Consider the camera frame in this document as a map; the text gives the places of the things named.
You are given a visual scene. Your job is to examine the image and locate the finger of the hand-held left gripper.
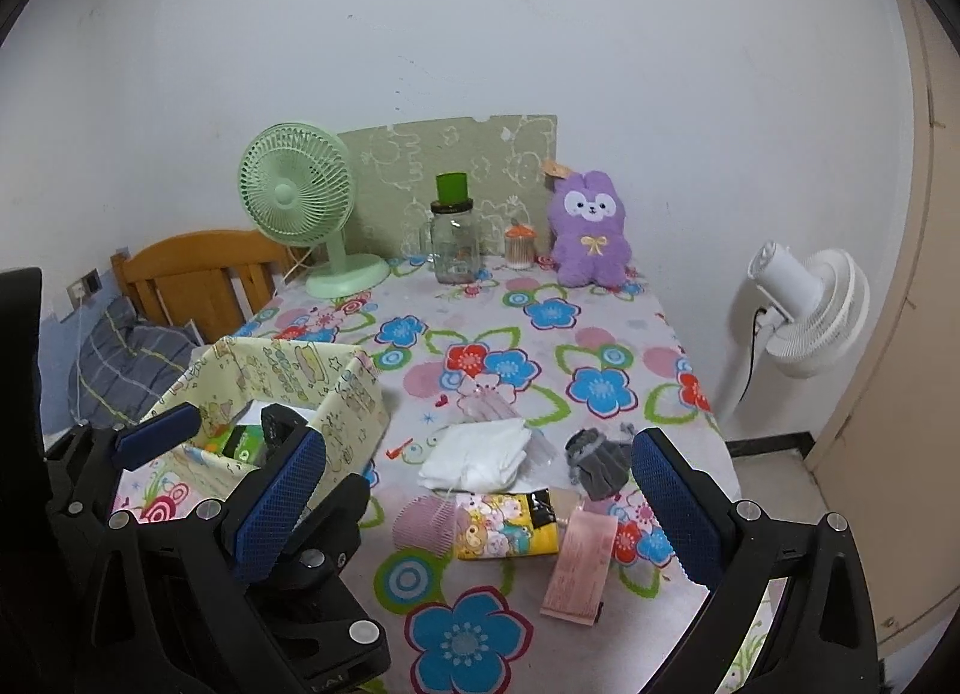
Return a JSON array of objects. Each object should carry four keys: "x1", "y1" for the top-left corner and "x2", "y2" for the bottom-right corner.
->
[
  {"x1": 266, "y1": 475, "x2": 392, "y2": 680},
  {"x1": 43, "y1": 405, "x2": 200, "y2": 519}
]

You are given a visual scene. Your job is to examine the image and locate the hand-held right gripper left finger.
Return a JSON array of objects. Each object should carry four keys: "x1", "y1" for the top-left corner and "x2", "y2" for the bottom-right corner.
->
[{"x1": 75, "y1": 405, "x2": 328, "y2": 694}]

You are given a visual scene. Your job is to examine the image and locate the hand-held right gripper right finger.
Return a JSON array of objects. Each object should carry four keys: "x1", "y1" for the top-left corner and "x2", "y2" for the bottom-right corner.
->
[{"x1": 631, "y1": 428, "x2": 880, "y2": 694}]

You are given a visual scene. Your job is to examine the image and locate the grey socks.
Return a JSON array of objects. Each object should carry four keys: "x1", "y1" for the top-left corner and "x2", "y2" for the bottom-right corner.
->
[{"x1": 564, "y1": 424, "x2": 635, "y2": 502}]

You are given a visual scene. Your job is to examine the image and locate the pink packet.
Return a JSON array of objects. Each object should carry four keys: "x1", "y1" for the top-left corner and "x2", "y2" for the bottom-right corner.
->
[{"x1": 541, "y1": 510, "x2": 620, "y2": 624}]

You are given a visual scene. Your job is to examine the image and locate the yellow cartoon print storage box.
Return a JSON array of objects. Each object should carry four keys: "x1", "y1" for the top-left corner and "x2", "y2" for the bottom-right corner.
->
[{"x1": 131, "y1": 335, "x2": 392, "y2": 524}]

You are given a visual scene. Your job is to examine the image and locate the white cloth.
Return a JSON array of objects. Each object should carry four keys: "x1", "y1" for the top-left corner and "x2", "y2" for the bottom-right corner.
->
[{"x1": 418, "y1": 418, "x2": 530, "y2": 491}]

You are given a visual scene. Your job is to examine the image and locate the yellow cartoon print packet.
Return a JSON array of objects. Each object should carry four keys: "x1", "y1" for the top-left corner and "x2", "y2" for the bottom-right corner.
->
[{"x1": 454, "y1": 488, "x2": 560, "y2": 561}]

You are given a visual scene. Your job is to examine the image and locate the blue bed sheet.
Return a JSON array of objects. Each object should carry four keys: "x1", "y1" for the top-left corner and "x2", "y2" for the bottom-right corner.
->
[{"x1": 37, "y1": 311, "x2": 85, "y2": 434}]

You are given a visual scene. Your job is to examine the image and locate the green small box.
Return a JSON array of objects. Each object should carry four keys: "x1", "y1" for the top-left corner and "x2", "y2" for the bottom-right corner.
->
[{"x1": 221, "y1": 425, "x2": 269, "y2": 468}]

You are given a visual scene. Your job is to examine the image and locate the grey plaid pillow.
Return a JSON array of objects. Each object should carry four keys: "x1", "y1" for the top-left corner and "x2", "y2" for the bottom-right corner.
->
[{"x1": 70, "y1": 296, "x2": 205, "y2": 429}]

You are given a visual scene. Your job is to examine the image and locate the clear plastic bag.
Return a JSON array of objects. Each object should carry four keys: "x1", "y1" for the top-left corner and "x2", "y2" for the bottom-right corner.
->
[{"x1": 454, "y1": 373, "x2": 526, "y2": 432}]

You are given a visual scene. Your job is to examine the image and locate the white standing fan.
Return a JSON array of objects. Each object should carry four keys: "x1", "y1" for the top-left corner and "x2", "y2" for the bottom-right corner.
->
[{"x1": 716, "y1": 240, "x2": 872, "y2": 425}]

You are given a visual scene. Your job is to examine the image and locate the beige wardrobe door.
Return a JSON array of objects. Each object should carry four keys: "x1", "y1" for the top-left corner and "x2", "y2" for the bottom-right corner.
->
[{"x1": 808, "y1": 0, "x2": 960, "y2": 665}]

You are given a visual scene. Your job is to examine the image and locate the purple bunny plush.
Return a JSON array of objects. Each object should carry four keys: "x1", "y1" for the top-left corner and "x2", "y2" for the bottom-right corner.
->
[{"x1": 545, "y1": 165, "x2": 635, "y2": 289}]

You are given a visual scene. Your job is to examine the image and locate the green desk fan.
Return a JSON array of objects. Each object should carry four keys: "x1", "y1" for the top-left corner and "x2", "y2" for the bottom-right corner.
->
[{"x1": 238, "y1": 122, "x2": 392, "y2": 299}]

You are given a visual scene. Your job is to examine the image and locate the glass mug jar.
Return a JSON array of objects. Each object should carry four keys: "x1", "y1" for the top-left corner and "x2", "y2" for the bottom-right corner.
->
[{"x1": 405, "y1": 199, "x2": 482, "y2": 286}]

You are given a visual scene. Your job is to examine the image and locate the cotton swab jar orange lid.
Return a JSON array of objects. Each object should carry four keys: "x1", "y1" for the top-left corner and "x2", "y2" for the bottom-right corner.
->
[{"x1": 504, "y1": 220, "x2": 537, "y2": 270}]

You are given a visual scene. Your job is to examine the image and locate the green cartoon print board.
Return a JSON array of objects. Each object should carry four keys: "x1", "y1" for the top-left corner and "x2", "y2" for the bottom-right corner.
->
[{"x1": 337, "y1": 113, "x2": 560, "y2": 268}]

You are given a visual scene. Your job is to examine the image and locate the white charging cable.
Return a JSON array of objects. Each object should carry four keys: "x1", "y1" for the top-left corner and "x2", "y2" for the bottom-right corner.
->
[{"x1": 70, "y1": 293, "x2": 88, "y2": 426}]

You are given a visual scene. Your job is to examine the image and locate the black fan power cable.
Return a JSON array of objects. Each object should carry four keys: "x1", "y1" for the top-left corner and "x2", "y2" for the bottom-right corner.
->
[{"x1": 739, "y1": 304, "x2": 775, "y2": 407}]

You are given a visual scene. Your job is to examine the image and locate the cream fan power cord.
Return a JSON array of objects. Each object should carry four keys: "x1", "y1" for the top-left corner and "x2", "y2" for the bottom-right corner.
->
[{"x1": 281, "y1": 244, "x2": 316, "y2": 287}]

